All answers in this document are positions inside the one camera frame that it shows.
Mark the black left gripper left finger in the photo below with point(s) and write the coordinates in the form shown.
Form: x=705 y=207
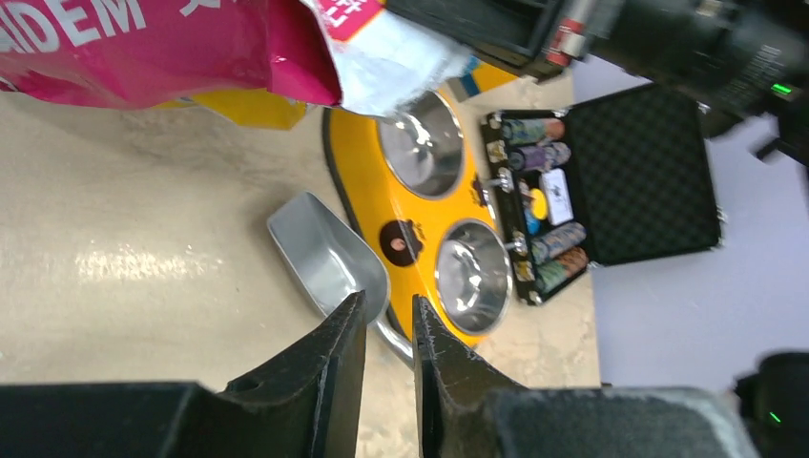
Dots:
x=304 y=402

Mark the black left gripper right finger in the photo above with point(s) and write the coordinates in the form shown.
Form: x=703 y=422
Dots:
x=468 y=408

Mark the silver metal food scoop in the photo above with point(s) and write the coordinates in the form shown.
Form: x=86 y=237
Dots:
x=330 y=261

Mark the pet food bag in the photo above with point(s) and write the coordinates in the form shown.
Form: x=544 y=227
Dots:
x=260 y=64

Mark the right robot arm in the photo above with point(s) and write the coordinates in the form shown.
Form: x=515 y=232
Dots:
x=740 y=58

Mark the yellow double pet bowl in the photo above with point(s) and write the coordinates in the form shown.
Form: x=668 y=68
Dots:
x=411 y=188

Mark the yellow round chip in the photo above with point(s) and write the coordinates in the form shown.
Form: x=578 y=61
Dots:
x=538 y=204

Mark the white playing card box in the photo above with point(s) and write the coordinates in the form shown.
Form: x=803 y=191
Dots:
x=555 y=188

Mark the black poker chip case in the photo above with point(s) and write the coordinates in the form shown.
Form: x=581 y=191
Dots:
x=638 y=176

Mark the toy brick stack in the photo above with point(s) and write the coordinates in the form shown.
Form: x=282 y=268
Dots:
x=478 y=78

